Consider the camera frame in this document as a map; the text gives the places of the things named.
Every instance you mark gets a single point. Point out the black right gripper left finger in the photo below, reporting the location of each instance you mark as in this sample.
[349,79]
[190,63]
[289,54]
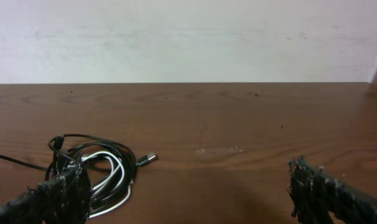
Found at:
[64,199]

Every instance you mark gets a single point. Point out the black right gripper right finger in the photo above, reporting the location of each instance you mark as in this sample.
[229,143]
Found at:
[316,194]

